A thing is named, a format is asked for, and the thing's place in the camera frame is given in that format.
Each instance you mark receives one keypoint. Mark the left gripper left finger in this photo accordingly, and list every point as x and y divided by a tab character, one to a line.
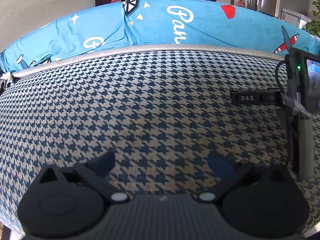
64	202

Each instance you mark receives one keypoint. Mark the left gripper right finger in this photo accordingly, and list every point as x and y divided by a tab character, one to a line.
261	201

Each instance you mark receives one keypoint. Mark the green potted plant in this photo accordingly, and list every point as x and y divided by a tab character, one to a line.
313	27

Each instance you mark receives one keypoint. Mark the white chest freezer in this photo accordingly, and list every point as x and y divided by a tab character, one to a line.
294	18

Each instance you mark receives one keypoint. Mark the houndstooth sofa seat cushion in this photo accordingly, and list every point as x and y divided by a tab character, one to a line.
161	111

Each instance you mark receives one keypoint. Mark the blue printed sofa back cover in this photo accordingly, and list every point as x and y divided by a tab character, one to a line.
143	22

